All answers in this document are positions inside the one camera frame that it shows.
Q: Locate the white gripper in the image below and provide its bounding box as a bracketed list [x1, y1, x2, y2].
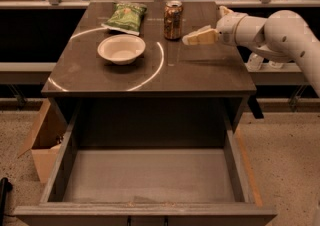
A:
[182, 6, 258, 47]

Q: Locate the orange soda can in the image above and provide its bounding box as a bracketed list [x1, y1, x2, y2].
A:
[164, 1, 183, 40]

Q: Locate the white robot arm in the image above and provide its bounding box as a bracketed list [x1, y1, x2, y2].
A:
[182, 6, 320, 96]

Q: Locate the dark grey drawer cabinet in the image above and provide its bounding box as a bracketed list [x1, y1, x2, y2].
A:
[42, 2, 256, 148]

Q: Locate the open grey top drawer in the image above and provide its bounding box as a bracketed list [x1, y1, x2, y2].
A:
[15, 102, 276, 226]

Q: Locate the clear sanitizer bottle left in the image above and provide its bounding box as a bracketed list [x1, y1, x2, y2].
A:
[247, 53, 264, 71]

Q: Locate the clear sanitizer bottle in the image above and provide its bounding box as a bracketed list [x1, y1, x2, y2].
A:
[268, 61, 284, 69]
[247, 53, 264, 71]

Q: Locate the clear sanitizer bottle right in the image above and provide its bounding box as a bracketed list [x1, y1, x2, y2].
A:
[268, 61, 284, 69]

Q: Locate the green chip bag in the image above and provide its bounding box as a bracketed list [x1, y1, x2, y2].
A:
[102, 3, 147, 36]

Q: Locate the white paper bowl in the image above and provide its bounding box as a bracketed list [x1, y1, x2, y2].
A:
[97, 34, 146, 65]

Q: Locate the brown cardboard box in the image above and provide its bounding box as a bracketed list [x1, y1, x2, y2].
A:
[18, 99, 67, 183]

